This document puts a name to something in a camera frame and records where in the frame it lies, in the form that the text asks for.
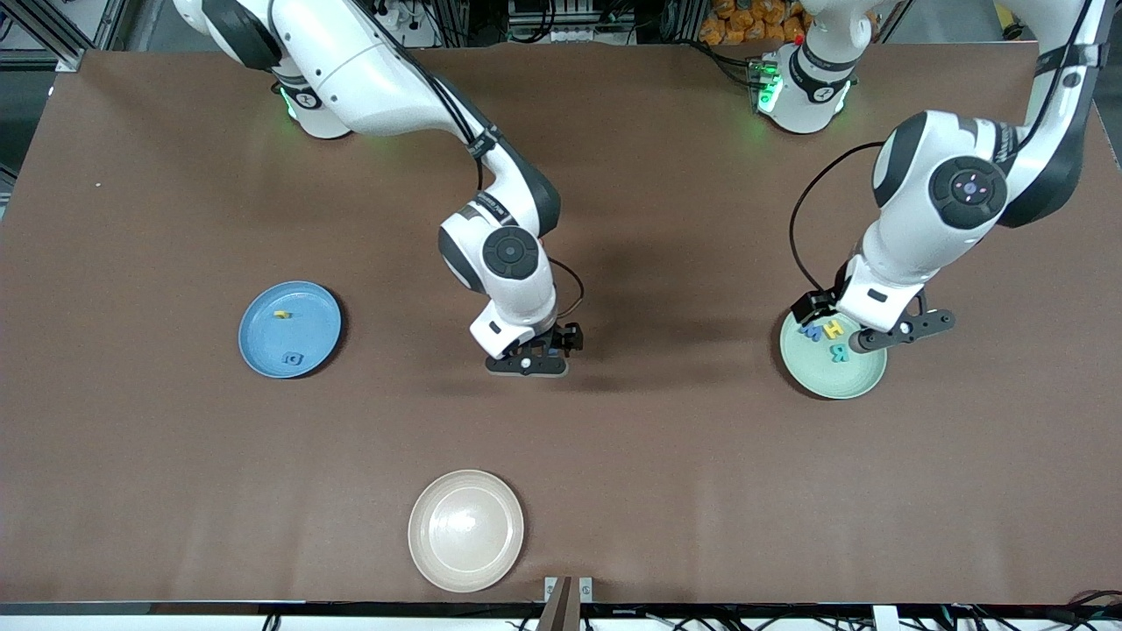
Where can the blue foam letter W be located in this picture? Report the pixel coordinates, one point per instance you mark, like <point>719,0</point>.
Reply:
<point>811,331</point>

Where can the yellow foam letter H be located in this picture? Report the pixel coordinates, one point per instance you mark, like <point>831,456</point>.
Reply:
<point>833,329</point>

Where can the teal foam letter R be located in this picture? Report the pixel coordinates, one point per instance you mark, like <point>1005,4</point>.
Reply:
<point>839,353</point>

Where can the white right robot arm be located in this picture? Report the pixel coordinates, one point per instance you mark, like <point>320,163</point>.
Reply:
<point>368,61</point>

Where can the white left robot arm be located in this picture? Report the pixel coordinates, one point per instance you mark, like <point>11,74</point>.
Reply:
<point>929,228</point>

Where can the mint green round plate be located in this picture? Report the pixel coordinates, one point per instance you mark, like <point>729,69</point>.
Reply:
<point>859,377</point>

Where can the beige round plate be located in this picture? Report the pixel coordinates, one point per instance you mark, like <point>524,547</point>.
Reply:
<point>465,530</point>

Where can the blue round plate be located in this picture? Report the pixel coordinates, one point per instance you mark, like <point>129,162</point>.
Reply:
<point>307,342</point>

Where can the orange snack bag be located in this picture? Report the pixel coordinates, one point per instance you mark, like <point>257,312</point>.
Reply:
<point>745,22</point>

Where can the white power strip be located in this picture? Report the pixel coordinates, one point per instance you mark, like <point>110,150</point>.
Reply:
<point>408,31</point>
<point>570,35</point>

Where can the brown table cover sheet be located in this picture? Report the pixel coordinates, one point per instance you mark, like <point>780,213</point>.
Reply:
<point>175,482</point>

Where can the metal table edge bracket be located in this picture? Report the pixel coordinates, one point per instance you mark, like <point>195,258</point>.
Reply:
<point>568,605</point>

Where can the aluminium frame post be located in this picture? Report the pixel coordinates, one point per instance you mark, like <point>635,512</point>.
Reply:
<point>53,35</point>

